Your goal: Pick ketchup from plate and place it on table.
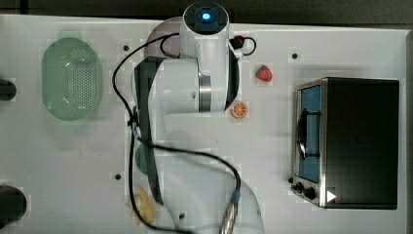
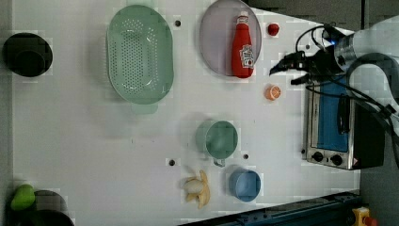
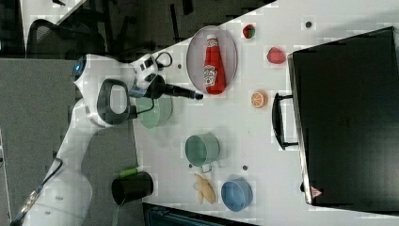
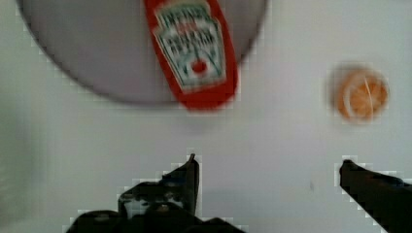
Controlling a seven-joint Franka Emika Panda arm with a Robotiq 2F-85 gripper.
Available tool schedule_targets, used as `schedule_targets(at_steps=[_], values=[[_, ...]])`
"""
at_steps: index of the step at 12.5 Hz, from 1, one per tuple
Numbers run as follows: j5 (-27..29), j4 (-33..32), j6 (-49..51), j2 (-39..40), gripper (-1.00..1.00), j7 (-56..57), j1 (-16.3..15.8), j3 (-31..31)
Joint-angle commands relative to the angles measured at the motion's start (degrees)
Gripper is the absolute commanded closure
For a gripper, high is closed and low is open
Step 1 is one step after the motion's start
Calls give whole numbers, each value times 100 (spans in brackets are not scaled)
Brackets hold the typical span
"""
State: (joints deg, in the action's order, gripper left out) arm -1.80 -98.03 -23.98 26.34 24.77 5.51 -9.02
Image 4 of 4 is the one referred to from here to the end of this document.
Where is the grey oval plate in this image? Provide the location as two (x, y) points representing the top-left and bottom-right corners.
(16, 0), (268, 105)

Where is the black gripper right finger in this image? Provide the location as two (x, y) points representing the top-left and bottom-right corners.
(339, 159), (412, 233)

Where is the red plush ketchup bottle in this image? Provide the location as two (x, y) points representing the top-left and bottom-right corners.
(144, 0), (238, 111)

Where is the orange slice toy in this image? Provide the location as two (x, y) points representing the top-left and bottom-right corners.
(332, 65), (390, 124)

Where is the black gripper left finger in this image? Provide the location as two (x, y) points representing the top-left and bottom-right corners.
(118, 153), (200, 217)

